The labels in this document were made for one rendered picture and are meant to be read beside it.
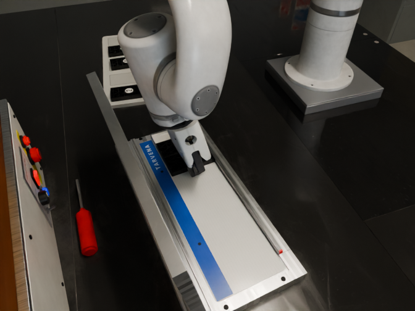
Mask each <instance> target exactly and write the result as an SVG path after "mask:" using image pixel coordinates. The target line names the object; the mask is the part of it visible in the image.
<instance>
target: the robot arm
mask: <svg viewBox="0 0 415 311"><path fill-rule="evenodd" d="M168 2H169V5H170V8H171V11H172V15H173V16H171V15H169V14H166V13H163V12H151V13H147V14H143V15H139V16H137V17H135V18H133V19H131V20H129V21H128V22H127V23H126V24H125V25H123V26H122V28H121V29H120V30H119V32H118V35H117V40H118V42H119V45H120V48H121V50H122V52H123V54H124V56H125V59H126V61H127V64H128V66H129V67H130V70H131V72H132V75H133V77H134V79H135V81H136V84H137V86H138V88H139V90H140V93H141V95H142V97H143V100H144V102H145V104H146V106H147V109H148V111H149V114H150V116H151V118H152V120H153V121H154V122H155V123H156V124H158V125H159V126H160V127H162V128H164V129H166V130H167V132H168V134H169V136H170V138H171V140H172V142H173V144H174V146H175V147H176V149H177V150H178V153H179V154H180V155H181V157H182V159H183V160H184V162H185V164H186V166H187V169H188V172H189V173H190V175H191V177H194V176H196V175H199V174H201V173H203V172H204V171H205V168H204V164H203V161H202V158H204V159H205V160H209V159H210V158H211V153H210V152H209V148H208V145H207V142H206V140H205V137H204V135H203V131H202V129H201V127H200V125H199V122H198V120H200V119H202V118H204V117H207V116H208V115H209V114H210V113H211V112H212V111H213V109H214V108H215V106H216V104H217V102H218V100H219V98H220V94H221V92H222V88H223V85H224V81H225V76H226V72H227V66H228V60H229V56H230V48H231V43H232V24H231V18H230V11H229V8H228V3H227V0H168ZM362 3H363V0H311V2H310V6H309V11H308V17H307V21H306V26H305V29H304V35H303V40H302V44H301V50H300V54H298V55H295V56H293V57H291V58H289V59H288V60H287V61H286V63H285V66H284V73H285V75H286V77H287V78H288V79H289V80H290V81H291V82H293V83H294V84H296V85H298V86H300V87H302V88H306V89H310V90H313V91H324V92H328V91H338V90H340V89H343V88H346V87H347V86H348V85H350V83H351V82H352V79H353V71H352V69H351V67H350V66H349V65H348V64H346V63H345V61H346V53H347V51H348V48H349V45H350V41H351V38H352V35H353V32H354V28H355V25H356V22H357V19H358V15H359V12H360V10H361V6H362ZM201 157H202V158H201Z"/></svg>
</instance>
